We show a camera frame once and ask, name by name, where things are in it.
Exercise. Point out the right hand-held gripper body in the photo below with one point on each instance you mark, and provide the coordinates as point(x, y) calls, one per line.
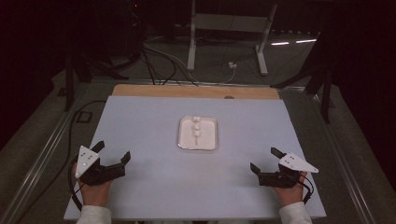
point(280, 179)

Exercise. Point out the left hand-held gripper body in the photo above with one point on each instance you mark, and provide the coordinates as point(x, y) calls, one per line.
point(93, 172)

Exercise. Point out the white square plate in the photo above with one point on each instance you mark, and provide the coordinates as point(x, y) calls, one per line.
point(186, 137)

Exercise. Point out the person's right hand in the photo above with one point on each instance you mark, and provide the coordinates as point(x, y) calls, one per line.
point(291, 194)

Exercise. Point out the person's left hand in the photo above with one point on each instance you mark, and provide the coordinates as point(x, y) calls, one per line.
point(93, 194)

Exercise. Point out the black floor socket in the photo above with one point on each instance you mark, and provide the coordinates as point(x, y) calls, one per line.
point(84, 117)

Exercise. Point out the pale blue table mat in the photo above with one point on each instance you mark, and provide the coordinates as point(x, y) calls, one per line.
point(149, 130)

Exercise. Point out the black floor stand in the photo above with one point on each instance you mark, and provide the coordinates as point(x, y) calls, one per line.
point(325, 90)
point(70, 84)

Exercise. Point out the white power adapter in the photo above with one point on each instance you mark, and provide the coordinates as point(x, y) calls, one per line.
point(232, 65)

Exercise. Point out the metal floor rail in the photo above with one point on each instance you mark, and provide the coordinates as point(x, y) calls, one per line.
point(345, 161)
point(46, 149)

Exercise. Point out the white metal stand frame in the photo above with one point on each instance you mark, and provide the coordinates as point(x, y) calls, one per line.
point(229, 23)

